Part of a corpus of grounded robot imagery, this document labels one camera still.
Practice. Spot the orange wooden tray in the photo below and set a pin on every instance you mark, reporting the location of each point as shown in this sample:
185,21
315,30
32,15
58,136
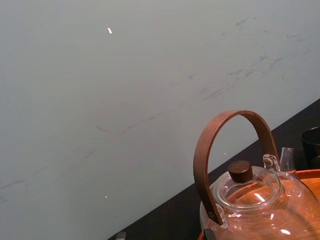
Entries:
310,173

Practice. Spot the glass lid with wooden knob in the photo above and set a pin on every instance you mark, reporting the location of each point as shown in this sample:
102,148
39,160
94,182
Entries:
240,171

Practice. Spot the black cup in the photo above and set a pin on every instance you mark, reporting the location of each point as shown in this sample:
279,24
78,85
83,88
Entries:
311,142
316,162

